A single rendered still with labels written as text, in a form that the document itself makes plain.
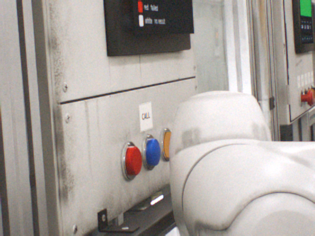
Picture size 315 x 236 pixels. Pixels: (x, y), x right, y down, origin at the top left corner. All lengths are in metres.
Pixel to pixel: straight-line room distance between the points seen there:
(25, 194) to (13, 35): 0.13
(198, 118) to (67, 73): 0.14
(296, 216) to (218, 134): 0.20
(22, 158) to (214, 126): 0.20
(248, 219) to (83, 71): 0.23
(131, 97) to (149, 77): 0.06
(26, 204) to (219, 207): 0.16
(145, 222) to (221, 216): 0.20
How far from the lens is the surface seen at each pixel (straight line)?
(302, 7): 1.87
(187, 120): 0.72
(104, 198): 0.72
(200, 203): 0.58
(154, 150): 0.82
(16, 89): 0.59
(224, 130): 0.70
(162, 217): 0.75
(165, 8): 0.84
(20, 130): 0.60
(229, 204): 0.54
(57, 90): 0.64
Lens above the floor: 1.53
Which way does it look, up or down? 3 degrees down
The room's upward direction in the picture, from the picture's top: 4 degrees counter-clockwise
